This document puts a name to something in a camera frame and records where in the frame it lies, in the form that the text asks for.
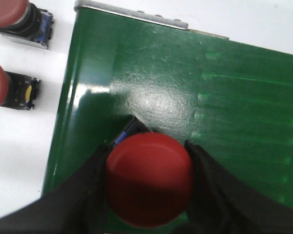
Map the green conveyor belt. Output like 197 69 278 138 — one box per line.
42 8 293 209

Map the silver belt end bracket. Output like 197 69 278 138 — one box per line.
74 0 230 40

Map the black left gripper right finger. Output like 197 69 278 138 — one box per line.
185 140 293 234

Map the red mushroom push button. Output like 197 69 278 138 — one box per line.
0 0 54 50

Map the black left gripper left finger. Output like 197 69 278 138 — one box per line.
0 145 110 234

